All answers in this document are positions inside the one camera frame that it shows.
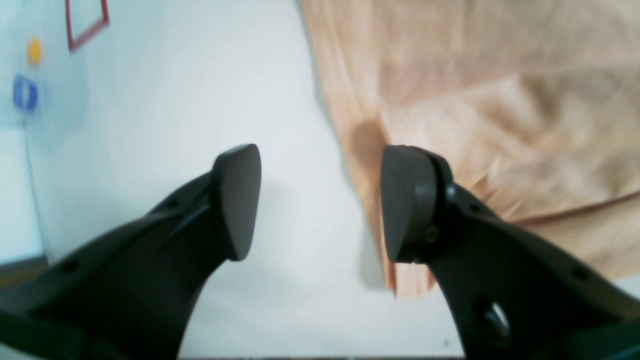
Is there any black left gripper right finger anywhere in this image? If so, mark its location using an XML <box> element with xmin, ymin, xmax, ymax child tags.
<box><xmin>381</xmin><ymin>145</ymin><xmax>640</xmax><ymax>360</ymax></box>

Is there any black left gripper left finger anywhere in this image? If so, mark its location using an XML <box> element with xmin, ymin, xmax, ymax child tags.
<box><xmin>0</xmin><ymin>144</ymin><xmax>262</xmax><ymax>360</ymax></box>

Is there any peach pink T-shirt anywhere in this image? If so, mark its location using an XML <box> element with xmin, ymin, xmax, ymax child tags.
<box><xmin>300</xmin><ymin>0</ymin><xmax>640</xmax><ymax>299</ymax></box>

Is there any blue sticker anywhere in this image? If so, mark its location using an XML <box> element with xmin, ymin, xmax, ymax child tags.
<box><xmin>13</xmin><ymin>74</ymin><xmax>39</xmax><ymax>113</ymax></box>

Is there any yellow sticker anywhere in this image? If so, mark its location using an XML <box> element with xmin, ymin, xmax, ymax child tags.
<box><xmin>26</xmin><ymin>37</ymin><xmax>42</xmax><ymax>68</ymax></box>

